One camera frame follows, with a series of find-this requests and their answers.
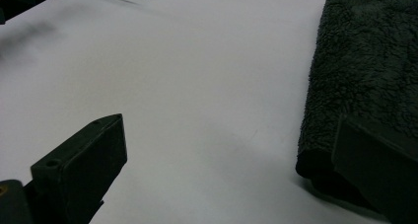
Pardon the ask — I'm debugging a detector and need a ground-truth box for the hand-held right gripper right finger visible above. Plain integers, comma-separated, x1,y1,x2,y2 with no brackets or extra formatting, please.
331,113,418,224

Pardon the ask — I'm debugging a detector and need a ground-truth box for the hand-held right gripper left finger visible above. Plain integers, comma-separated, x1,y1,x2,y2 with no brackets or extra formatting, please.
31,113,128,224

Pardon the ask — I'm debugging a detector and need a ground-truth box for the dark fleece cloth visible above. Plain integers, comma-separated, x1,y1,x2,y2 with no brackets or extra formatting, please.
295,0,418,212

